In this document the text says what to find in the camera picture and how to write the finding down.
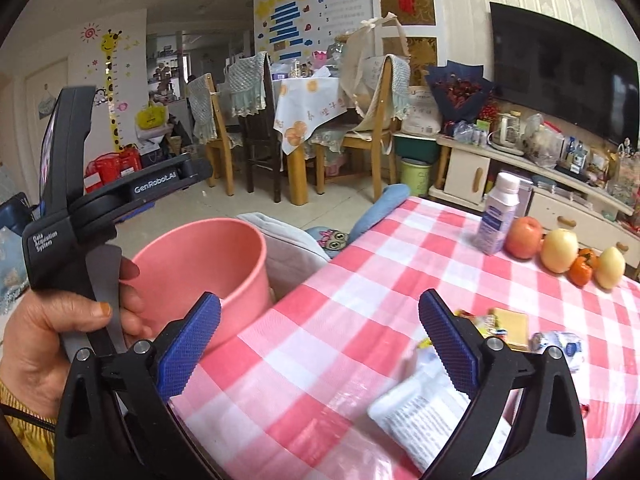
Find light green trash can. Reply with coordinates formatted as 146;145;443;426
400;157;434;199

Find large yellow apple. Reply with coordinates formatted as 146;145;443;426
540;228;580;274

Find light wooden chair crochet cover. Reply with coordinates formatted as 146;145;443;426
187;72;237;197

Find dining table orange print cloth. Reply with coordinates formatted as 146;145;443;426
272;65;401;206

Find beige cloth apron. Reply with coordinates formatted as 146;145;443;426
340;15;408;133

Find pink plastic bucket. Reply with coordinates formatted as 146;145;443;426
120;217;275;356

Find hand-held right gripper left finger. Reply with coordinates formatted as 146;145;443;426
54;291;222;480

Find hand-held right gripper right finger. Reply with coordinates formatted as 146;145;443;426
418;289;588;480

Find dark wooden chair crochet cover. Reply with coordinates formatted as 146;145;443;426
227;52;282;204

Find pack of small water bottles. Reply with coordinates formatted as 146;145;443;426
452;120;489;147

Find pink storage box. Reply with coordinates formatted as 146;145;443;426
514;175;535;217

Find gold foil wrapper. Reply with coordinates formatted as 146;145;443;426
487;307;531;353

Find dark blue flower bouquet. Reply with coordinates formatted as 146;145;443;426
425;60;496;127

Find orange tangerine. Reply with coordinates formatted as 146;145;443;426
567;248;598;288

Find grey owl print cushion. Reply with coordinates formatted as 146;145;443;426
235;212;351;301

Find grey wet wipe packet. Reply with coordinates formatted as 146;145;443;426
367;345;516;471

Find blue denim cushion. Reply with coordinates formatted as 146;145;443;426
347;185;412;247

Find yellow tote bag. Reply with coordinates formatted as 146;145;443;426
136;100;170;132

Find black television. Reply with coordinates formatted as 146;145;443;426
489;2;640;147

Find dark green storage box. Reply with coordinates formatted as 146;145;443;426
392;132;439;163

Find wall poster blue strips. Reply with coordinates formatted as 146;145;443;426
254;0;374;67

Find clear printed gift bag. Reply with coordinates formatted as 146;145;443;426
607;142;640;206

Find light wooden chair beige cushion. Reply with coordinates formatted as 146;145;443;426
312;55;412;197

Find yellow green snack packet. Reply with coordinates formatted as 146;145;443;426
455;310;508;343

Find small yellow pear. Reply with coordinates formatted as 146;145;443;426
594;246;627;290

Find white bottle blue label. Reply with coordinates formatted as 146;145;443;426
472;171;522;256

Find white blue small packet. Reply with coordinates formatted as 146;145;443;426
530;330;586;373

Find person's left hand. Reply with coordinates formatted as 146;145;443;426
0;257;154;415

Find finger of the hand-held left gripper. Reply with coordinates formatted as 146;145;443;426
116;152;214;217

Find red gift box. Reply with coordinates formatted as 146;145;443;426
84;156;122;194
117;146;144;177

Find plastic bag of food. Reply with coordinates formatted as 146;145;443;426
522;112;564;168

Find person's left forearm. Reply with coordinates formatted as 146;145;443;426
0;380;57;480

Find red apple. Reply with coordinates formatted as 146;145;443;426
504;216;544;261

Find pink checkered tablecloth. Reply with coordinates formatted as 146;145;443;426
170;196;640;480

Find white rice bag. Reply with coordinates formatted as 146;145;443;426
402;85;444;136

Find white television stand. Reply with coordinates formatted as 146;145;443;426
430;132;640;281

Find giraffe height wall sticker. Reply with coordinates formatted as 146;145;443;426
99;30;127;154

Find glass kettle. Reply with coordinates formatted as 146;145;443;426
492;112;526;154

